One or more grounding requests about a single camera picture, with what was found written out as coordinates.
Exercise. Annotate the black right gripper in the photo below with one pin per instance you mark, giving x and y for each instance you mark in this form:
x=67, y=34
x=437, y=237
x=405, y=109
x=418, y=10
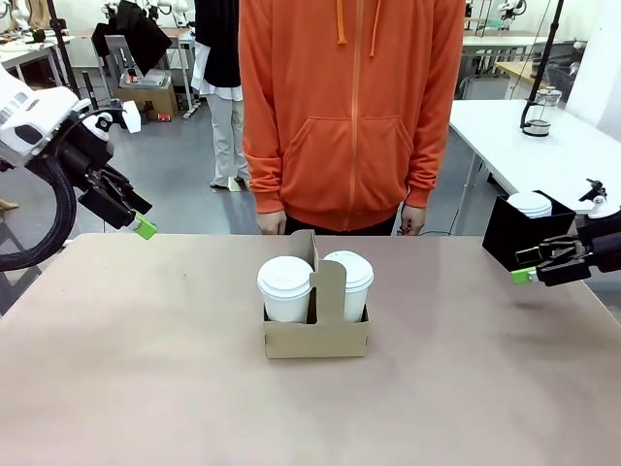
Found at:
x=604, y=247

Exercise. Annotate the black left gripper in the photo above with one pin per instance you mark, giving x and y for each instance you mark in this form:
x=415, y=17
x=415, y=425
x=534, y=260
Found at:
x=87, y=155

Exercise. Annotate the glass french press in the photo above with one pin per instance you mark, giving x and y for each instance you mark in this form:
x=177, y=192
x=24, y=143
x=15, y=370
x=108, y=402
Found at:
x=538, y=126

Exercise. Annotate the brown cardboard cup carrier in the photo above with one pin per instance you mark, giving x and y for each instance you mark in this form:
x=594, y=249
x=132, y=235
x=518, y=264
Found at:
x=315, y=340

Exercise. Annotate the orange sleeved left forearm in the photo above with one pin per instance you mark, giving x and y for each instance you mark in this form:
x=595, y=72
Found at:
x=429, y=165

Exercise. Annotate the orange sleeved right forearm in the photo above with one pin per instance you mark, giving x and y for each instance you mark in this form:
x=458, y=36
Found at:
x=264, y=170

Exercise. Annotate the stack of white cup lids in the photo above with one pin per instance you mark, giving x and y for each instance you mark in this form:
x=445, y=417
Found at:
x=530, y=204

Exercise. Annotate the white plastic cup lid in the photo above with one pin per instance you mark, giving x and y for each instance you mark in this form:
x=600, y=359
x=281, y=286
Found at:
x=351, y=267
x=285, y=274

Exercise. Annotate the person's left hand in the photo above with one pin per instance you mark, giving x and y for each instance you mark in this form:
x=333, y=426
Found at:
x=413, y=219

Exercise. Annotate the person's right hand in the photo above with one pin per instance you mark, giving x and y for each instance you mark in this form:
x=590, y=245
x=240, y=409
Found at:
x=271, y=222

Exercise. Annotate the black lid box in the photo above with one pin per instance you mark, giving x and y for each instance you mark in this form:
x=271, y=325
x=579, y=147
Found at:
x=504, y=238

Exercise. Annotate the brown cardboard box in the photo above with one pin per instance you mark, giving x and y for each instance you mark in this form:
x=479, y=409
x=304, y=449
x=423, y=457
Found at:
x=145, y=102

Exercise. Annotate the grey plastic bin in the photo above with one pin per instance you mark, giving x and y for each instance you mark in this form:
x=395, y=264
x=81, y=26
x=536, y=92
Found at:
x=150, y=78

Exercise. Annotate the large white side table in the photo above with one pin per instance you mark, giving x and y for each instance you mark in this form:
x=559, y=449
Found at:
x=485, y=131

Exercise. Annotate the black tripod pole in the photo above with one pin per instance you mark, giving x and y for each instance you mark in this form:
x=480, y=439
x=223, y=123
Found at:
x=63, y=48

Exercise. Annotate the black hanging cloth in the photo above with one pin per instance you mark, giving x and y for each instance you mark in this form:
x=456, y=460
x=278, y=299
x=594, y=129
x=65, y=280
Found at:
x=140, y=34

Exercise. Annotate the background person white trousers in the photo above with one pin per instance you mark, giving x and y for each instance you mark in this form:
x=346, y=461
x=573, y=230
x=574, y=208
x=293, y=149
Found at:
x=223, y=48

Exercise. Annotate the grey cabinet box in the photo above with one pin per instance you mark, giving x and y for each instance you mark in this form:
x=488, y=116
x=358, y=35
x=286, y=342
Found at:
x=485, y=87

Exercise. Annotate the black slanted stand pole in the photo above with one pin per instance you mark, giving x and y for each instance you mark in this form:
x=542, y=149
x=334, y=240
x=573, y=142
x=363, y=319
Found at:
x=548, y=48

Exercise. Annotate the white back table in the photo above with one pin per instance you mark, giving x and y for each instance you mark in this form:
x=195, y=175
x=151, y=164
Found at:
x=500, y=41

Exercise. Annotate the orange hoodie torso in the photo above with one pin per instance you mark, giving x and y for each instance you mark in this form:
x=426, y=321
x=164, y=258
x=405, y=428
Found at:
x=351, y=97

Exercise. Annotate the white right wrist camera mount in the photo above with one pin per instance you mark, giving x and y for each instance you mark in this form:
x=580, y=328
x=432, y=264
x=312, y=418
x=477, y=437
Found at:
x=599, y=201

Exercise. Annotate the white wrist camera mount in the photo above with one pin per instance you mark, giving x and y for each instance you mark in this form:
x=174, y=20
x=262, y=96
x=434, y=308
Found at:
x=131, y=116
x=599, y=201

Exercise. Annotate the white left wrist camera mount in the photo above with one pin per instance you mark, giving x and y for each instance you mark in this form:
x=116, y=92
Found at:
x=131, y=116

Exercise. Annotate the short black post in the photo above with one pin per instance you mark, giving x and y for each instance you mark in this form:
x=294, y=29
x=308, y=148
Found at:
x=92, y=94

